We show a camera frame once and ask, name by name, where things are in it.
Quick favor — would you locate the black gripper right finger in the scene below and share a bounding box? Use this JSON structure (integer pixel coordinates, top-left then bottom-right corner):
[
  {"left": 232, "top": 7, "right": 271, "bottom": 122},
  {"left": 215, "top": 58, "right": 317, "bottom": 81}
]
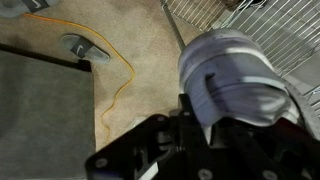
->
[{"left": 213, "top": 118, "right": 320, "bottom": 180}]

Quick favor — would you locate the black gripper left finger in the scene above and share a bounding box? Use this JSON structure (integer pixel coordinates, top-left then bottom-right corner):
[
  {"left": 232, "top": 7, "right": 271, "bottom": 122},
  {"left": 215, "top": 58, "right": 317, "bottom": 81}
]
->
[{"left": 85, "top": 94, "right": 214, "bottom": 180}]

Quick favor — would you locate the light grey sneaker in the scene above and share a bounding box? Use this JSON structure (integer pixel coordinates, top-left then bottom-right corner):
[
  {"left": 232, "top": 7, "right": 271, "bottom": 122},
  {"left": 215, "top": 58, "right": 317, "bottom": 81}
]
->
[{"left": 178, "top": 29, "right": 320, "bottom": 140}]

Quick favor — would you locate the grey floor mat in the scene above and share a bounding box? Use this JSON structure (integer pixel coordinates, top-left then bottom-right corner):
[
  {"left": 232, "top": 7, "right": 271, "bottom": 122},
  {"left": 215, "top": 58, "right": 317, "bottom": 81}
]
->
[{"left": 0, "top": 45, "right": 95, "bottom": 180}]

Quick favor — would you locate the chrome wire shoe rack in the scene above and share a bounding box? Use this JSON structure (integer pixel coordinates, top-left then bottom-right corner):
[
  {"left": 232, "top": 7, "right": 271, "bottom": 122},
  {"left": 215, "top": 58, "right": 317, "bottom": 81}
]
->
[{"left": 160, "top": 0, "right": 320, "bottom": 113}]

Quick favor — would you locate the yellow extension cord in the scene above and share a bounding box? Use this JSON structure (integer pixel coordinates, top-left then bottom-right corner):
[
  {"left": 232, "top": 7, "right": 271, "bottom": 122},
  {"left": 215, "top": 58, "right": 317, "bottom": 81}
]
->
[{"left": 23, "top": 11, "right": 136, "bottom": 141}]

